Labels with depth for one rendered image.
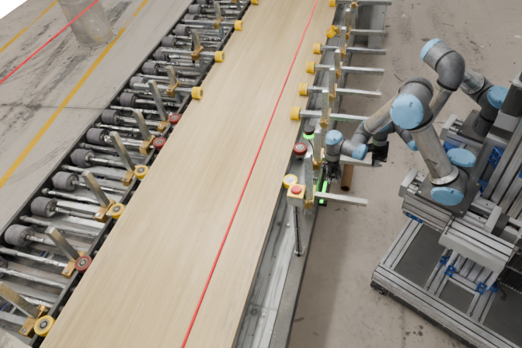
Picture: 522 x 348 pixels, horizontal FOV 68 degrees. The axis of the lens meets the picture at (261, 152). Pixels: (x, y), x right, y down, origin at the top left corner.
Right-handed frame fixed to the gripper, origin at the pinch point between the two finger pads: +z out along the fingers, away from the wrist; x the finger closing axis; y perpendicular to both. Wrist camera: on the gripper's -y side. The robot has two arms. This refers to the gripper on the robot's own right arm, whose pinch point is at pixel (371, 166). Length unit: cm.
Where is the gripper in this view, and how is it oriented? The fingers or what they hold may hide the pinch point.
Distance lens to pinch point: 230.8
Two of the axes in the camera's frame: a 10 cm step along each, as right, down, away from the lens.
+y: 9.6, 1.2, -2.7
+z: 1.2, 6.9, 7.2
